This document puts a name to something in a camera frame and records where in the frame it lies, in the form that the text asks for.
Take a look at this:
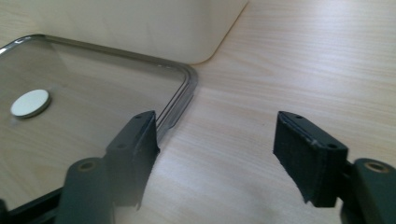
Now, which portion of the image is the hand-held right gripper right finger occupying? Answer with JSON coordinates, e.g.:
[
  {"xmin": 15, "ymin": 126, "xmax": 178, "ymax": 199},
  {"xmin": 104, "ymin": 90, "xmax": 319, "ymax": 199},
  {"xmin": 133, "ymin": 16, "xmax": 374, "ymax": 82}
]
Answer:
[{"xmin": 273, "ymin": 110, "xmax": 396, "ymax": 224}]

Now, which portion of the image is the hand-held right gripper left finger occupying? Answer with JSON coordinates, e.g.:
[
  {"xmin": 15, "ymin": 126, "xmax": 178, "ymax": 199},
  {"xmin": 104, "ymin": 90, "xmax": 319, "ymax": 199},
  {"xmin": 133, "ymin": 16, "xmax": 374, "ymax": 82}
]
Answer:
[{"xmin": 55, "ymin": 110, "xmax": 161, "ymax": 224}]

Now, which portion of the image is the clear grey container lid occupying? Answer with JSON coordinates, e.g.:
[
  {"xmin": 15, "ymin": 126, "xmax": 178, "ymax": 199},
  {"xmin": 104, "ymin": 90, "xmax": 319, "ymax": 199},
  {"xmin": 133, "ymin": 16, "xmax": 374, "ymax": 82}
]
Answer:
[{"xmin": 0, "ymin": 34, "xmax": 199, "ymax": 211}]

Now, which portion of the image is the cream plastic container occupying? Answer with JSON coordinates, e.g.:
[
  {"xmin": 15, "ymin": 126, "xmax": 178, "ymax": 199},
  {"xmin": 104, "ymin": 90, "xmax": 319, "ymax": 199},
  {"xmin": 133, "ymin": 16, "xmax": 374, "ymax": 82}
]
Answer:
[{"xmin": 0, "ymin": 0, "xmax": 249, "ymax": 65}]

